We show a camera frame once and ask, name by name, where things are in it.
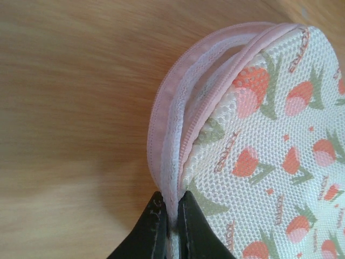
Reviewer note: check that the floral bra laundry bag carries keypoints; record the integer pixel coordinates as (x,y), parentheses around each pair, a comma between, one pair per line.
(251,121)

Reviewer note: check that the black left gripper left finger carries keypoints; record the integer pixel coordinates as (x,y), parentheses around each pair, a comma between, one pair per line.
(148,238)

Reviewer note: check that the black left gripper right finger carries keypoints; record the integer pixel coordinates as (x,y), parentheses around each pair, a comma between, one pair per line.
(196,238)

